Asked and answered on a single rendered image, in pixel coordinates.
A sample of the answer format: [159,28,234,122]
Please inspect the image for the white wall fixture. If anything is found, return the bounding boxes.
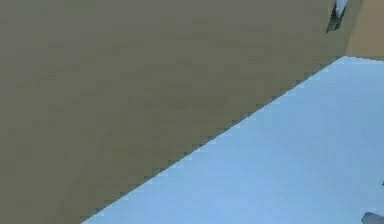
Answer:
[327,0,350,34]

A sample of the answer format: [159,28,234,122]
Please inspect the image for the dark grey flat object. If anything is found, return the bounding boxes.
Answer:
[361,211,384,224]

